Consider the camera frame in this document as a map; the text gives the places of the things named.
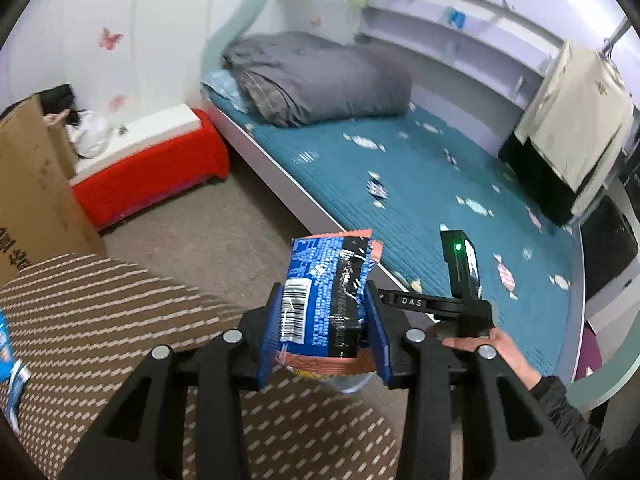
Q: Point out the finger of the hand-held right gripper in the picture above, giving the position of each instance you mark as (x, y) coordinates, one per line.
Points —
(412, 302)

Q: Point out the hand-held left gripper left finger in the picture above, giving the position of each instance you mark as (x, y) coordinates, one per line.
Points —
(270, 345)

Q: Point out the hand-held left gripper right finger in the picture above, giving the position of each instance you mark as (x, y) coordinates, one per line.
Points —
(378, 340)

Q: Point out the dark blue snack packet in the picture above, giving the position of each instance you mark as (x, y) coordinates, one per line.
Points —
(320, 280)

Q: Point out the person's right forearm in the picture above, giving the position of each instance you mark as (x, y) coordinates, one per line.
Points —
(570, 420)

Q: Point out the person's right hand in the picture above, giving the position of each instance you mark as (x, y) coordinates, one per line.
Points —
(510, 352)

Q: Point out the bed with teal sheet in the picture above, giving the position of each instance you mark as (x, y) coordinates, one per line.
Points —
(410, 195)

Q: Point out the black hanging garment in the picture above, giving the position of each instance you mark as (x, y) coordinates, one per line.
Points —
(535, 170)

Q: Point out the purple cloth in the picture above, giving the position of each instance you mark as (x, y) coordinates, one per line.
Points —
(586, 355)

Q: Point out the black screen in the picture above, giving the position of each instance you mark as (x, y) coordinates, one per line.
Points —
(607, 250)

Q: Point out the cream hanging garment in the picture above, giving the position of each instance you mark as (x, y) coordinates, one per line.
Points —
(575, 110)

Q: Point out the red bench with white top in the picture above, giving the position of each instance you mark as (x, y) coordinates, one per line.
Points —
(150, 170)

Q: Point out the grey duvet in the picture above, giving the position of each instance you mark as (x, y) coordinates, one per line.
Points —
(320, 80)

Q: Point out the light blue pillow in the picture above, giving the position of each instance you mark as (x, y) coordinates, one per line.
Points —
(222, 87)

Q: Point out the light blue snack packet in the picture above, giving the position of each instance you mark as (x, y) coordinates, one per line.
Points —
(7, 355)

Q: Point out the white plastic bag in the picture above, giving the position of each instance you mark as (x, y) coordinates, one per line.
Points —
(90, 132)

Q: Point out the large cardboard box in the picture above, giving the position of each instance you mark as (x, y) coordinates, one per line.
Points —
(35, 185)

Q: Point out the black bag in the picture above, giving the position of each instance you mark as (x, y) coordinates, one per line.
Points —
(57, 96)

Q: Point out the lilac wall shelf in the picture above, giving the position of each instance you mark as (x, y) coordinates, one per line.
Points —
(450, 45)

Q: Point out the pink butterfly wall sticker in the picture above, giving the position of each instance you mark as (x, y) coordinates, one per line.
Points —
(110, 39)
(116, 103)

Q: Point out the small butterfly wall sticker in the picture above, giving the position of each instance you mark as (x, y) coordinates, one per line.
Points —
(315, 21)

